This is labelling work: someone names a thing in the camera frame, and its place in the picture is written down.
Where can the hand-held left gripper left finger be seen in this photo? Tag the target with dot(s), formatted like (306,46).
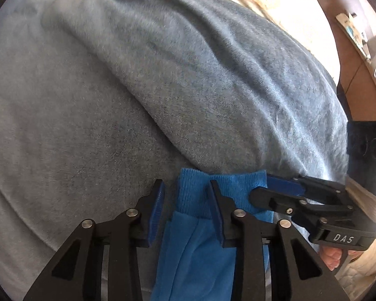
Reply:
(155,210)

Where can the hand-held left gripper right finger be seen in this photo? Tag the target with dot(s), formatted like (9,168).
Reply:
(215,216)

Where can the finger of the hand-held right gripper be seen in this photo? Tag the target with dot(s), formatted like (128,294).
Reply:
(285,185)
(263,197)

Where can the blue pants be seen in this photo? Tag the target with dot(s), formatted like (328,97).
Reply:
(188,257)

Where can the person's right hand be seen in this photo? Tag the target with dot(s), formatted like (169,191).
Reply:
(330,255)

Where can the white quilted clothing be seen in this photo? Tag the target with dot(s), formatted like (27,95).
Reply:
(363,266)

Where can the grey blanket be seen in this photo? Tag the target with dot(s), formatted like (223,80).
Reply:
(144,100)

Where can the wooden nightstand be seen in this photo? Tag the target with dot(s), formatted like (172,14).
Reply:
(360,100)

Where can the white and teal item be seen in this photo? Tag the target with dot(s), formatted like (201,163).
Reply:
(352,31)

